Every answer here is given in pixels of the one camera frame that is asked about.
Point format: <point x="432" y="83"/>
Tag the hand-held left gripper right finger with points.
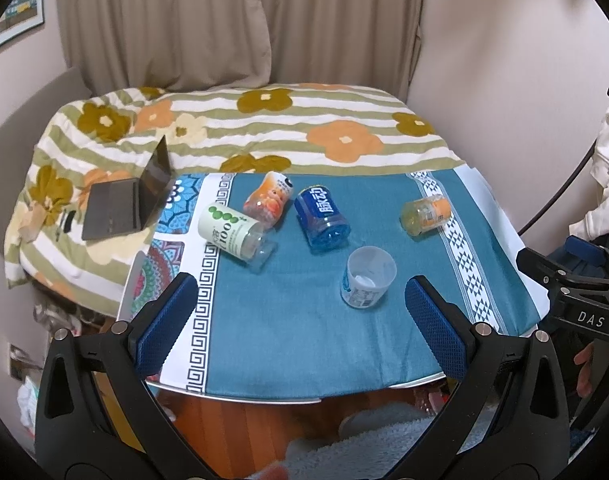
<point x="433" y="327"/>

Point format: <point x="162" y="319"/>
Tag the white plastic bag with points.
<point x="28" y="402"/>

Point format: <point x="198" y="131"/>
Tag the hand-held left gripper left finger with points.
<point x="164" y="327"/>

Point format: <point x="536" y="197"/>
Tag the white green label bottle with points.
<point x="224" y="230"/>

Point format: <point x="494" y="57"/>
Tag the small black object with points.
<point x="69" y="221"/>

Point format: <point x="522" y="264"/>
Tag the white translucent cup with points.
<point x="359" y="296"/>

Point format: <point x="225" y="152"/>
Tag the orange peach label bottle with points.
<point x="268" y="201"/>

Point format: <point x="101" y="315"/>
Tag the grey headboard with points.
<point x="14" y="160"/>

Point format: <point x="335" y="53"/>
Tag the wall socket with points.
<point x="19" y="365"/>

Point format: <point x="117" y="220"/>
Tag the grey fluffy rug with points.
<point x="384" y="440"/>

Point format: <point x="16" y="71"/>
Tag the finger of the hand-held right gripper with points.
<point x="544" y="265"/>
<point x="584" y="249"/>

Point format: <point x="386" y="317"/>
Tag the person's right hand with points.
<point x="586" y="372"/>

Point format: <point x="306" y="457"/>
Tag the blue label bottle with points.
<point x="318" y="212"/>

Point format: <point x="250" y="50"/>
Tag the floral striped blanket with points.
<point x="284" y="125"/>

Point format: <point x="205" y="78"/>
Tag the teal patterned tablecloth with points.
<point x="304" y="330"/>

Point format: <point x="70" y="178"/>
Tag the grey tablet with keyboard case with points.
<point x="112" y="207"/>

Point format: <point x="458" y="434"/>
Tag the beige curtain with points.
<point x="234" y="20"/>

